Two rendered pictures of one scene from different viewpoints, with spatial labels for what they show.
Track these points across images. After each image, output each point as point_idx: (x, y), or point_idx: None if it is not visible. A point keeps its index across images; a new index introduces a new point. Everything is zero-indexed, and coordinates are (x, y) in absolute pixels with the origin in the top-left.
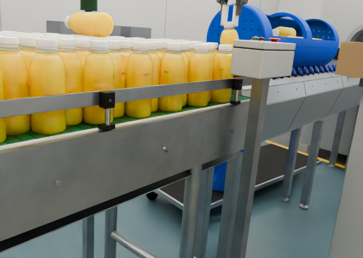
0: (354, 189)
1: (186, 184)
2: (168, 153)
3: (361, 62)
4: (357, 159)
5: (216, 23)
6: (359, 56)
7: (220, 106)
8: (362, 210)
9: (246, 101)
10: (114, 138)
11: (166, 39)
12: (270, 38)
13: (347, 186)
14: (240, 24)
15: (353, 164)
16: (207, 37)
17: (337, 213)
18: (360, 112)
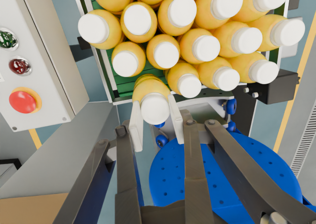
0: (90, 137)
1: None
2: None
3: (32, 212)
4: (84, 150)
5: (278, 181)
6: (31, 220)
7: (87, 8)
8: (86, 130)
9: (107, 72)
10: None
11: None
12: (17, 91)
13: (94, 136)
14: (212, 195)
15: (88, 147)
16: (277, 155)
17: (102, 125)
18: (75, 180)
